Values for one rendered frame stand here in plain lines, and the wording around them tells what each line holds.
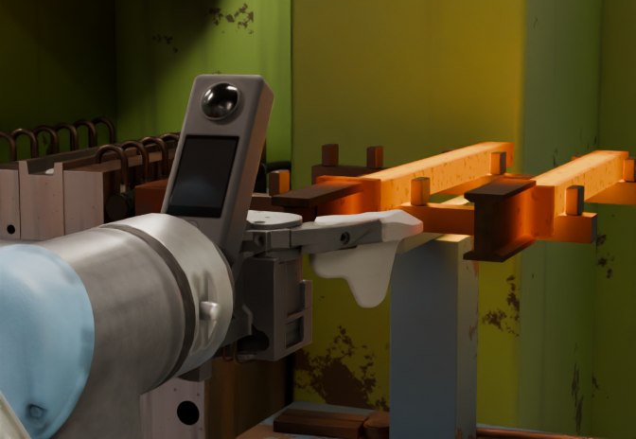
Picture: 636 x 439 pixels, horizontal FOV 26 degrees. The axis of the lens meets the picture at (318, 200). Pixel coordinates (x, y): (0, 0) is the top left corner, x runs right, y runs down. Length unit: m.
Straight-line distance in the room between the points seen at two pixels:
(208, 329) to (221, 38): 1.20
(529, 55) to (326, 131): 0.23
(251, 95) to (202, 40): 1.11
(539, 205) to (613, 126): 0.90
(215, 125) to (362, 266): 0.14
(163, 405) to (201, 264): 0.68
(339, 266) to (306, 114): 0.64
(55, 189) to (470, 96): 0.45
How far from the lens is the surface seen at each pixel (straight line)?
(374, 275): 0.88
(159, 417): 1.40
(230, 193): 0.79
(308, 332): 0.86
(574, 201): 1.02
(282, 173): 1.10
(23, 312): 0.62
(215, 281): 0.73
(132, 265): 0.68
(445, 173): 1.15
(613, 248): 1.87
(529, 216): 0.96
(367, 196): 0.98
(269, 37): 1.88
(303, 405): 1.41
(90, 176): 1.46
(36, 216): 1.50
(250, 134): 0.80
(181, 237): 0.73
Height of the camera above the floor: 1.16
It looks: 8 degrees down
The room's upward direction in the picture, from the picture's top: straight up
